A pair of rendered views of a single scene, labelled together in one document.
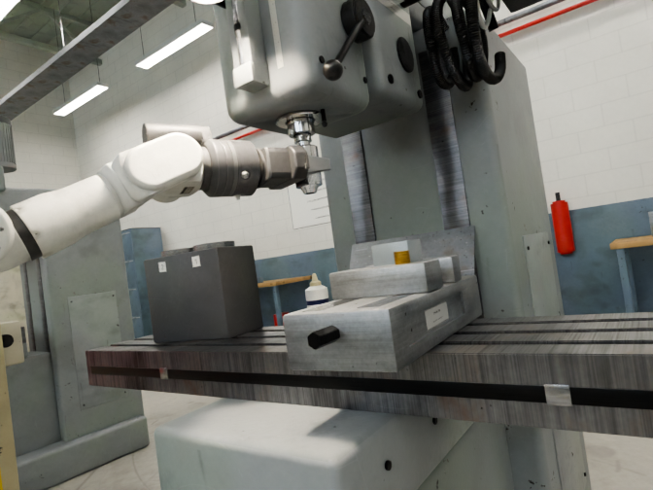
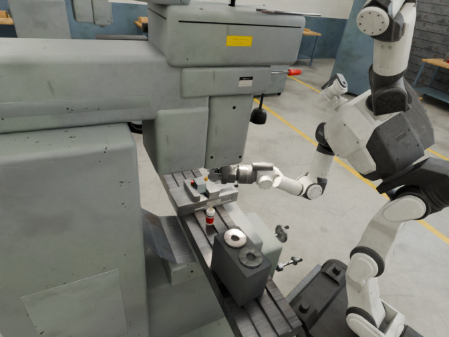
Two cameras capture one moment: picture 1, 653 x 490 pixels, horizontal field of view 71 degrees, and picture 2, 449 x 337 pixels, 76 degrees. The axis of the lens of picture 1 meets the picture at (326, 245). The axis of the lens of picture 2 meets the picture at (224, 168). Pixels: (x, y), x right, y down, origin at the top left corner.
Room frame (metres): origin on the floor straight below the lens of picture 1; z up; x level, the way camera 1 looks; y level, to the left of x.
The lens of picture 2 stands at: (1.75, 0.50, 1.98)
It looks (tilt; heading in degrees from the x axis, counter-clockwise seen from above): 34 degrees down; 205
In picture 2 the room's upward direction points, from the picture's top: 7 degrees clockwise
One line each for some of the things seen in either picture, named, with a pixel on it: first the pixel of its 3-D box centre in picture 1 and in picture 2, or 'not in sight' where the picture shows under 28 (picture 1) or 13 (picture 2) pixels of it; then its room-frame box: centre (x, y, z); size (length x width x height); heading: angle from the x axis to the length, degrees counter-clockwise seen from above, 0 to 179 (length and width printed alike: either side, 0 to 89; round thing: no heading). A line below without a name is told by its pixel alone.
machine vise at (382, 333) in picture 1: (395, 301); (204, 192); (0.68, -0.09, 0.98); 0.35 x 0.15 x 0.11; 147
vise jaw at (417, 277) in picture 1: (384, 280); (208, 186); (0.65, -0.08, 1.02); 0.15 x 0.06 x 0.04; 57
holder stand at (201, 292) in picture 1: (202, 291); (239, 263); (1.02, 0.29, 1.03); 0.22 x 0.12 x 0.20; 62
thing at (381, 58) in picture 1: (348, 59); (172, 128); (0.95, -0.10, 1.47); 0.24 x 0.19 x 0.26; 54
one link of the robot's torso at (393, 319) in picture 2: not in sight; (375, 320); (0.69, 0.91, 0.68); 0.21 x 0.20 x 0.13; 73
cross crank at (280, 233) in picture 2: not in sight; (276, 235); (0.38, 0.31, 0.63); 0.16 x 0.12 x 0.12; 144
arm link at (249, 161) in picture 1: (258, 169); (233, 174); (0.74, 0.09, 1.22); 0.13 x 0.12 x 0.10; 33
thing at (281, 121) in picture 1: (299, 119); not in sight; (0.79, 0.02, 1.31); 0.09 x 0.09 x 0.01
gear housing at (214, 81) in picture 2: not in sight; (214, 71); (0.82, -0.01, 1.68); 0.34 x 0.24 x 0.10; 144
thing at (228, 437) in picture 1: (341, 416); (206, 238); (0.79, 0.02, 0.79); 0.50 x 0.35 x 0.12; 144
